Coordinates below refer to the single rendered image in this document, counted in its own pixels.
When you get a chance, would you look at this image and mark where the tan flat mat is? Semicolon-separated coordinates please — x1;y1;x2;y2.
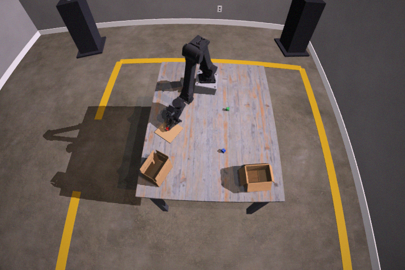
155;120;183;143

